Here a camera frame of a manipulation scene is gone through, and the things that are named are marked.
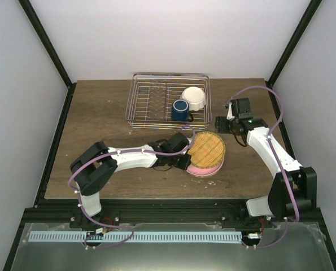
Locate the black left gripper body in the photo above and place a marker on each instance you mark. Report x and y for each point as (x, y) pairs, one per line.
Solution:
(180, 164)

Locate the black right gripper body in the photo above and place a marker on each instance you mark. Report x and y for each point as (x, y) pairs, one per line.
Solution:
(220, 124)

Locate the pink plate with woven pattern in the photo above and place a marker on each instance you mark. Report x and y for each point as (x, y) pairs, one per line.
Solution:
(200, 172)

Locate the round woven bamboo tray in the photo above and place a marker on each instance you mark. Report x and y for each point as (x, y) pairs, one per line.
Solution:
(208, 150)

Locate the white scalloped bowl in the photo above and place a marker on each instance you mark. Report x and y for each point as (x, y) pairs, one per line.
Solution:
(195, 97)

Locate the dark blue mug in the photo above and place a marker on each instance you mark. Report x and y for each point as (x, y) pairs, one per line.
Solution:
(180, 111)

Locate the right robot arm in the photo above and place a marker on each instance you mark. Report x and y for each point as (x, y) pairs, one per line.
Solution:
(294, 188)

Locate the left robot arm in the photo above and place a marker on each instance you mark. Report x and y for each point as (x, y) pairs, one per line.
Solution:
(91, 170)

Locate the metal wire dish rack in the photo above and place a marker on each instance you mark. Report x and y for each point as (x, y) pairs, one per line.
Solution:
(152, 94)

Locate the light blue slotted cable duct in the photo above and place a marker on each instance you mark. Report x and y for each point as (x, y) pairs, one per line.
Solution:
(138, 237)

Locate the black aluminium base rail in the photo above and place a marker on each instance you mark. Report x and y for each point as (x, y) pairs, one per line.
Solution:
(229, 213)

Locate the right black frame post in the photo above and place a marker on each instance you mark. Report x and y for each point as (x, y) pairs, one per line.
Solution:
(294, 40)

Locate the black frame post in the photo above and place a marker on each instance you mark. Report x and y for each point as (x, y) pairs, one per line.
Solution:
(45, 40)
(294, 40)

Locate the left black frame post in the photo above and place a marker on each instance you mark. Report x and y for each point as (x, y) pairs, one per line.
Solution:
(45, 40)

